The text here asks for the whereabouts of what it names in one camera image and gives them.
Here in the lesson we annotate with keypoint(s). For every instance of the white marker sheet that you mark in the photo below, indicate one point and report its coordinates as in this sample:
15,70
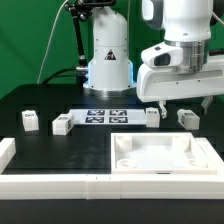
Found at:
109,116

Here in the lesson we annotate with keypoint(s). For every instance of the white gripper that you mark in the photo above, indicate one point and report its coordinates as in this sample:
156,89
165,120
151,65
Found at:
165,84

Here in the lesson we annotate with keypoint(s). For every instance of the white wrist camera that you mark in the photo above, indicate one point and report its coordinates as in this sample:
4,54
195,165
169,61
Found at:
162,55

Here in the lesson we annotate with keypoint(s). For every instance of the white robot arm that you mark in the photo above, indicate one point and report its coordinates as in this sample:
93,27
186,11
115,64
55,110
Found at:
180,67

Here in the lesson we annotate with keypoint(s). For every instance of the white square tabletop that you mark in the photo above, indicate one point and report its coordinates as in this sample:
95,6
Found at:
158,153

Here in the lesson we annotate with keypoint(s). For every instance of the white U-shaped fence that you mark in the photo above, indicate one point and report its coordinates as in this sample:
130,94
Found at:
109,186

